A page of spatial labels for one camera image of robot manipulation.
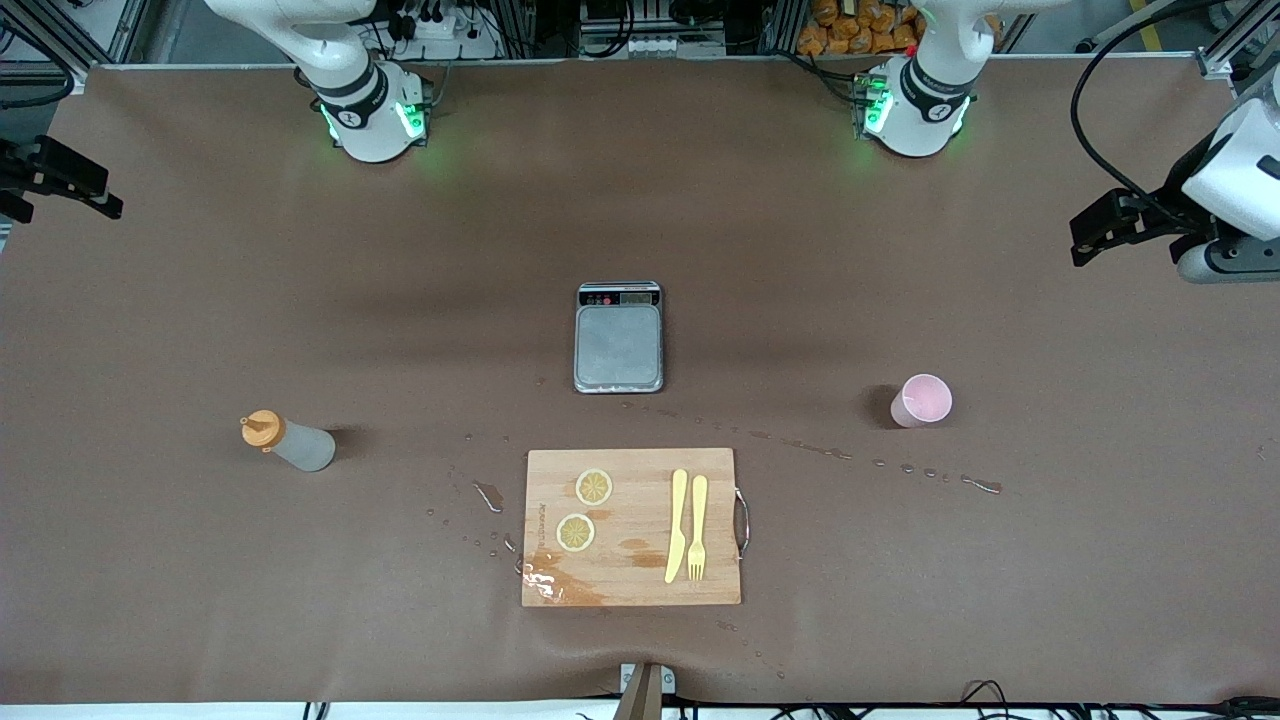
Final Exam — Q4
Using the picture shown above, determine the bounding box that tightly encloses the pink plastic cup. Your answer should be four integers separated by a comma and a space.
890, 373, 954, 429

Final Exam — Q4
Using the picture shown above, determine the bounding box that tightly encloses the translucent sauce bottle orange cap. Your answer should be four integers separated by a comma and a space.
240, 409, 337, 473

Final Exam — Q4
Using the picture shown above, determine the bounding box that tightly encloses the orange snack packets pile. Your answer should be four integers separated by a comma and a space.
797, 0, 923, 57

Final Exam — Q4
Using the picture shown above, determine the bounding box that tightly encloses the brown table cover mat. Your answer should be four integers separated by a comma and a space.
0, 55, 1280, 706

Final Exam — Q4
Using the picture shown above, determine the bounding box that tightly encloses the white connector strip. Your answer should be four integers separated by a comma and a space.
580, 30, 727, 59

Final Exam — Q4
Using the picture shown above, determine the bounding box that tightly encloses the yellow plastic fork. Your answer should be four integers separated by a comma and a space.
687, 475, 709, 582

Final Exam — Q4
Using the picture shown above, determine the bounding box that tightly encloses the silver digital kitchen scale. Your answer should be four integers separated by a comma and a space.
573, 281, 666, 395

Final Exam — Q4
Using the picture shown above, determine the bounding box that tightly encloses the yellow plastic knife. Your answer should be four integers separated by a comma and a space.
664, 469, 690, 585

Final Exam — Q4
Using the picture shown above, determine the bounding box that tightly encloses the wooden cutting board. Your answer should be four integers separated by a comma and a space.
521, 447, 751, 608

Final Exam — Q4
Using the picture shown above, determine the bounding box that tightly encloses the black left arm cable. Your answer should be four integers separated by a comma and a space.
1069, 0, 1280, 223

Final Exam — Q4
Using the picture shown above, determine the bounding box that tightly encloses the aluminium frame profile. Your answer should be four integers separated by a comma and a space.
1195, 0, 1280, 81

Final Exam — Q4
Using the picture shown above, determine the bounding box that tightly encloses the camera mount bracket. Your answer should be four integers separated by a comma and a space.
615, 662, 677, 720

